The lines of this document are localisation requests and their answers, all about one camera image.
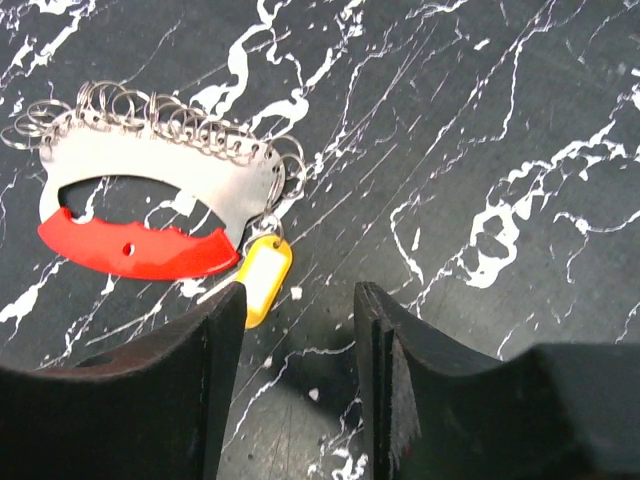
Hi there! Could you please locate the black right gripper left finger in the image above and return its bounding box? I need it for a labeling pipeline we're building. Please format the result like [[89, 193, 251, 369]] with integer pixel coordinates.
[[1, 282, 247, 479]]

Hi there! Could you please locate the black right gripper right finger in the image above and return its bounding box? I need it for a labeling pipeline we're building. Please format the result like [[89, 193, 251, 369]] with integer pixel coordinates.
[[354, 282, 639, 479]]

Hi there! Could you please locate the metal key organizer red handle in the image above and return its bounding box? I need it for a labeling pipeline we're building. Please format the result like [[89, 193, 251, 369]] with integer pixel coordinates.
[[1, 81, 308, 281]]

